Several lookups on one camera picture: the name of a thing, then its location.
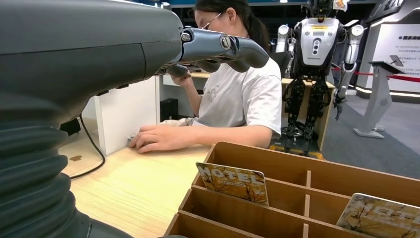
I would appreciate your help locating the humanoid robot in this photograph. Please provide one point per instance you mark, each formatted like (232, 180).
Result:
(316, 49)

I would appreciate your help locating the white counter stand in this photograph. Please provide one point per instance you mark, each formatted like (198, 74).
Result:
(128, 115)

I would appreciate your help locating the grey kiosk stand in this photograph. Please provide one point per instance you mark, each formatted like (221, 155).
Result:
(377, 105)

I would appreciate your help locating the person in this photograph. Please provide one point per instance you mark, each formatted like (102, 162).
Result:
(236, 92)

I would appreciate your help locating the black computer tower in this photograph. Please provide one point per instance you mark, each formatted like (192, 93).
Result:
(169, 110)

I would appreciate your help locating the white display board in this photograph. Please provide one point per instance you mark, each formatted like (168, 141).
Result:
(400, 42)

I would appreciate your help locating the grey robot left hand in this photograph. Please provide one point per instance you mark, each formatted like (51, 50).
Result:
(82, 49)

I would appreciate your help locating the wooden card organizer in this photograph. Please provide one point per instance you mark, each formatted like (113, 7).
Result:
(256, 216)

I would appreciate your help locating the hotel key card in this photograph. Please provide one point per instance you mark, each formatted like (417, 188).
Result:
(380, 216)
(233, 184)

